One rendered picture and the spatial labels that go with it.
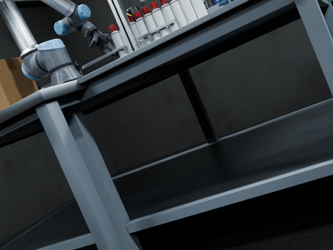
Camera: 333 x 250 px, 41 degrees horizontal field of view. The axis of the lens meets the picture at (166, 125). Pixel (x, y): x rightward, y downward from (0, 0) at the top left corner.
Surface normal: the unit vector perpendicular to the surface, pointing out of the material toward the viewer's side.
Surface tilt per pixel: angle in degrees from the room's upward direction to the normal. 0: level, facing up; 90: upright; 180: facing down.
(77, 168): 90
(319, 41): 90
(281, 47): 90
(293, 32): 90
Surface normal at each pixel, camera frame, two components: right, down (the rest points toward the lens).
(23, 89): 0.83, -0.33
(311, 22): -0.37, 0.22
